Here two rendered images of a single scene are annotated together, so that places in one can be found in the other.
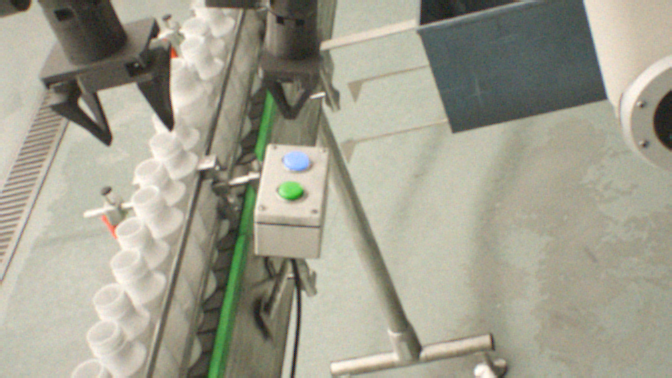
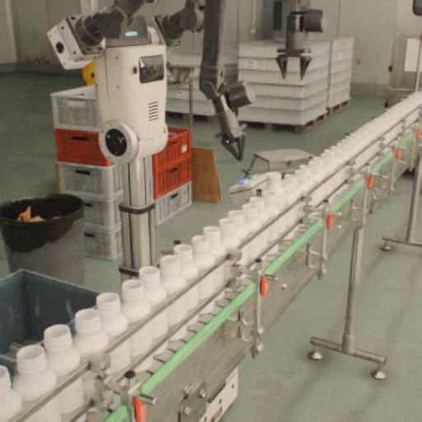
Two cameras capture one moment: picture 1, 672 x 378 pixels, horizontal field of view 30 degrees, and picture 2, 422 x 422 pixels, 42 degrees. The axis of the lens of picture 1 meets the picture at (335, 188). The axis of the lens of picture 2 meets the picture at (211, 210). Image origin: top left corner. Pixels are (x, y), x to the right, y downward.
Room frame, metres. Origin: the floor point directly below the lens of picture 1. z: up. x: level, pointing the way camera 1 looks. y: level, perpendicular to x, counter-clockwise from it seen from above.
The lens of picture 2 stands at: (2.95, 0.26, 1.61)
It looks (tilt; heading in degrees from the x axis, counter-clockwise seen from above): 20 degrees down; 192
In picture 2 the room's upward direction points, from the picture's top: straight up
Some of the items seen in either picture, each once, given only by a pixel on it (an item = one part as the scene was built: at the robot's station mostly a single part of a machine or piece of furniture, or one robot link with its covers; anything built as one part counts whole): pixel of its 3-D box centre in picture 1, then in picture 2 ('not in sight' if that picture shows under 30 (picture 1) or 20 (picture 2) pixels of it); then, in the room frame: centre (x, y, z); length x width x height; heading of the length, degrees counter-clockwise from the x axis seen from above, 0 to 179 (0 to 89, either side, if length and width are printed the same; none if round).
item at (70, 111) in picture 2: not in sight; (103, 105); (-0.60, -1.22, 1.00); 0.61 x 0.41 x 0.22; 170
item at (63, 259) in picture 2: not in sight; (47, 261); (0.44, -1.17, 0.32); 0.45 x 0.45 x 0.64
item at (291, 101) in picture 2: not in sight; (284, 83); (-5.42, -0.36, 0.59); 1.24 x 1.03 x 1.17; 165
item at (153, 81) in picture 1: (139, 90); (288, 64); (1.04, 0.13, 1.44); 0.07 x 0.07 x 0.09; 72
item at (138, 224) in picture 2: not in sight; (139, 252); (1.11, -0.40, 0.74); 0.11 x 0.11 x 0.40; 72
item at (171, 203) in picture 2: not in sight; (154, 199); (-1.29, -1.10, 0.11); 0.61 x 0.41 x 0.22; 165
